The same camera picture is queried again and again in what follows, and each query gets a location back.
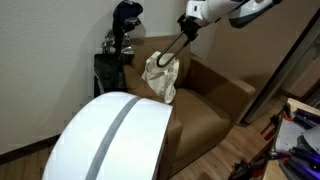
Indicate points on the dark blue club headcover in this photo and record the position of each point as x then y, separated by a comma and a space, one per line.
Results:
125, 11

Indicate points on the brown armchair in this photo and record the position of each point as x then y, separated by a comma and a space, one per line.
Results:
203, 130

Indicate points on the white franka robot arm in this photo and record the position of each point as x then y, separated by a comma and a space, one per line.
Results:
230, 8

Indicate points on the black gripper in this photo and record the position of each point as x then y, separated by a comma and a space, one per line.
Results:
189, 23

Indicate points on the white cylinder with grey stripe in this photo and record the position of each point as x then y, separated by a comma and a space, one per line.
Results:
133, 140

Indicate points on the white cloth tote bag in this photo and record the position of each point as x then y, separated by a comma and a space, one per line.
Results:
161, 78

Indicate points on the silver iron club head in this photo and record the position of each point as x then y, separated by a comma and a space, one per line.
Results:
127, 50

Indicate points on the dark sliding door frame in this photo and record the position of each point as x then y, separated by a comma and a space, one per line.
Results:
281, 73

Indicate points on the red and black bar clamp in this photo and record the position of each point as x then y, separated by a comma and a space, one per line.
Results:
275, 121

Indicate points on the dark wooden baseboard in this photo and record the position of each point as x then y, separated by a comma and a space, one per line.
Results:
30, 148

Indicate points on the grey robot base mount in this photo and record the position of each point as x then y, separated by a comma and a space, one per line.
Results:
308, 140

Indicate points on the black driver club head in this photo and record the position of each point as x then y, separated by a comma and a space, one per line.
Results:
132, 22

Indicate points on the silver golf iron cluster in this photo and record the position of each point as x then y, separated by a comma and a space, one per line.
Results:
108, 41

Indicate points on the black golf bag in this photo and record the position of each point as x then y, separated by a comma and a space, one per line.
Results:
108, 75

